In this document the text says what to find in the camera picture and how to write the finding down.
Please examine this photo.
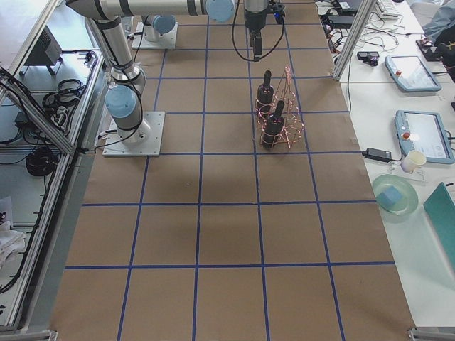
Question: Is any teal board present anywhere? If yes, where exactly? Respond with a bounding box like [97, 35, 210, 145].
[424, 183, 454, 274]

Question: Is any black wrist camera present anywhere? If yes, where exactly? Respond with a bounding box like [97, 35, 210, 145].
[267, 0, 285, 25]

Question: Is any white paper cup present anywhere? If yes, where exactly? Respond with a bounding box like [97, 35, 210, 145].
[400, 150, 427, 173]

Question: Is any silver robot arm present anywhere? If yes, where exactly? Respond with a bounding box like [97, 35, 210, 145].
[65, 1, 234, 144]
[136, 10, 271, 62]

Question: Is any dark bottle in basket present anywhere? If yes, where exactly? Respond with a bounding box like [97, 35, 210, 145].
[262, 100, 284, 148]
[255, 70, 274, 117]

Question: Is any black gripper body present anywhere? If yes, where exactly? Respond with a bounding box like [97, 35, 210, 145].
[244, 9, 267, 30]

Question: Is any blue teach pendant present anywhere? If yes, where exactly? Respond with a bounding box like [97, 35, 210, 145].
[384, 55, 441, 92]
[395, 110, 454, 164]

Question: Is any green glass plate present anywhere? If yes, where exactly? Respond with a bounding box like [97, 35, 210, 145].
[372, 174, 419, 223]

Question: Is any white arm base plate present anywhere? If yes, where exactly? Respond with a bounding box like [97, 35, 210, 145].
[132, 22, 178, 50]
[102, 112, 165, 157]

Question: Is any black power adapter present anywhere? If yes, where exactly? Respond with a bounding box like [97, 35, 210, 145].
[362, 148, 392, 163]

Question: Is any copper wire wine basket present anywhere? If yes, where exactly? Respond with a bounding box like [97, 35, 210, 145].
[255, 66, 304, 149]

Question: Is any aluminium frame post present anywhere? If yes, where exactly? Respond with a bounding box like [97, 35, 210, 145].
[332, 0, 375, 81]

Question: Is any blue foam cube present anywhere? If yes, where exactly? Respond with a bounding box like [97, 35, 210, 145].
[376, 185, 405, 211]

